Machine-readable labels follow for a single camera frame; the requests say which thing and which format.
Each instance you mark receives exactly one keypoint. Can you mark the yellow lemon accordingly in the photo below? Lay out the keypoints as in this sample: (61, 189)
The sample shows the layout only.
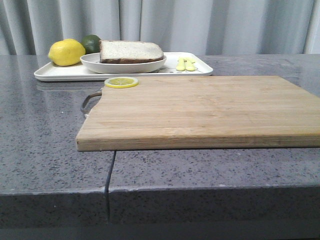
(66, 52)

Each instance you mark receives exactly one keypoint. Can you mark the white round plate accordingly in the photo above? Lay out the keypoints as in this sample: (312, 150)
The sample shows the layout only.
(92, 62)

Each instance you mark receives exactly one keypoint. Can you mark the green lime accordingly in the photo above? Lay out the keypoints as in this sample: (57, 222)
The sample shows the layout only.
(91, 43)

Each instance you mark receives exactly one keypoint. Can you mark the lemon slice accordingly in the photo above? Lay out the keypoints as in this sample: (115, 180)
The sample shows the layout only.
(121, 82)

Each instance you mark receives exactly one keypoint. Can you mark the white bread slice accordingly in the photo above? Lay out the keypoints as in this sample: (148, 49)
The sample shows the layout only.
(129, 52)

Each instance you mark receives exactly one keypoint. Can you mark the white bear-print tray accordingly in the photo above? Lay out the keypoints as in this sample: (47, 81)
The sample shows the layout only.
(54, 73)

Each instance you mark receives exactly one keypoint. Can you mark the yellow plastic spoon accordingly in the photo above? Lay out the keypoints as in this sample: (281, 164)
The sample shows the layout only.
(189, 64)

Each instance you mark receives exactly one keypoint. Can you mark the wooden cutting board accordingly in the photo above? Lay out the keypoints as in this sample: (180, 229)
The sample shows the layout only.
(200, 112)

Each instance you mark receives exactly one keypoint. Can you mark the grey curtain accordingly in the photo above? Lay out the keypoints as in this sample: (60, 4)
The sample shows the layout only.
(202, 27)

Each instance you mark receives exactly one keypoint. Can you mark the metal cutting board handle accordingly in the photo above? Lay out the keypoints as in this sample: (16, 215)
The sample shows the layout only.
(86, 100)

